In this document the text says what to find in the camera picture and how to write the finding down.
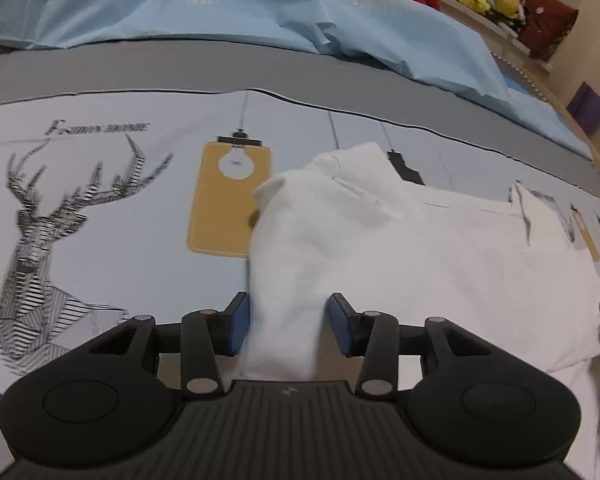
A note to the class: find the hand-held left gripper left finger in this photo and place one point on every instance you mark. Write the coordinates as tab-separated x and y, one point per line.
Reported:
239	327

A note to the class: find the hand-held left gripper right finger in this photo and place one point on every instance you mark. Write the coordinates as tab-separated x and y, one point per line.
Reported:
339	327

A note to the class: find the white t-shirt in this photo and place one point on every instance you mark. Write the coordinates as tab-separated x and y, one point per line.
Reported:
405	250

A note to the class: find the printed bed sheet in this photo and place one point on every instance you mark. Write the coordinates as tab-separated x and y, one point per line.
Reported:
130	210

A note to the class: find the purple box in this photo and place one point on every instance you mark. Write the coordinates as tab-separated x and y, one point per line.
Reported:
587	107

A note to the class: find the grey mattress cover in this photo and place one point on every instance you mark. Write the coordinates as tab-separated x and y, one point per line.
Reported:
180	67

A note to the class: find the brown cushion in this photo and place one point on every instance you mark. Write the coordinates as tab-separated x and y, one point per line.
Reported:
547	25

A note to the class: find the light blue sheet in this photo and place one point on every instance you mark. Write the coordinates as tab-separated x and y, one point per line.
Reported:
230	10

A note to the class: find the wooden bed frame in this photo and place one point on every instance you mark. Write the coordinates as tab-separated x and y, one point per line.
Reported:
580	125

